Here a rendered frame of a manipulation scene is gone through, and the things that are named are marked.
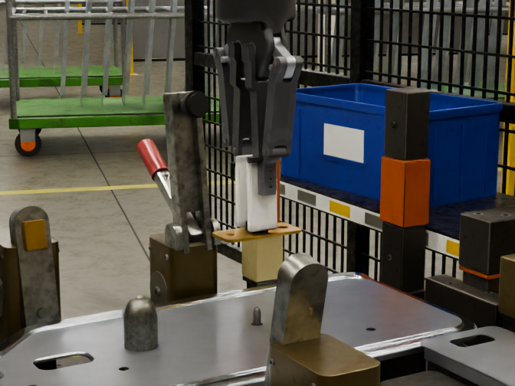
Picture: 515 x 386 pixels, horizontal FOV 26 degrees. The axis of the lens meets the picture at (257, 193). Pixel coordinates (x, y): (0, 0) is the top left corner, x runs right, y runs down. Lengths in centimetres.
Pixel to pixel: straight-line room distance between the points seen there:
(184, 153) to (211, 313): 18
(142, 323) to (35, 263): 17
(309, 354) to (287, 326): 3
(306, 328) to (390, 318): 22
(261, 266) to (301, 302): 32
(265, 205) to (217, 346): 14
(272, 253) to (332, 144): 40
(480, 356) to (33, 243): 46
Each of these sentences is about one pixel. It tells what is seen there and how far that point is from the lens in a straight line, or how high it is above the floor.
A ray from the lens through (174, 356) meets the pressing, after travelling 104.
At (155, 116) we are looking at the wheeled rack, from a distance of 772.
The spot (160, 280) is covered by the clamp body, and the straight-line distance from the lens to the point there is 124.
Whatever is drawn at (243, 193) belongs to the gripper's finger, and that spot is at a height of 113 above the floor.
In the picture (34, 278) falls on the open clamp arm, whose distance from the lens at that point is 116.
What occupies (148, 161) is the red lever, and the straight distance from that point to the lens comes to 128.
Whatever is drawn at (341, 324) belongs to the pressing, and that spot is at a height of 100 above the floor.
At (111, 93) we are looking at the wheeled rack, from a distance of 1023.
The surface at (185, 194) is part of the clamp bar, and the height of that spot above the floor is 111.
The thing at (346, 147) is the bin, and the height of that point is 109.
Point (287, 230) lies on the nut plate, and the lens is 110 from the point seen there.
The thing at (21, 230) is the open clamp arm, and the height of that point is 109.
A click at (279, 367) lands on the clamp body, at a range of 92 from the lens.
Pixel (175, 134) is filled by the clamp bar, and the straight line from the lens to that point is 120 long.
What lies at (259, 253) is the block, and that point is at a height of 104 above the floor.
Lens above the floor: 136
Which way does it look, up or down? 12 degrees down
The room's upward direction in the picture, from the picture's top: straight up
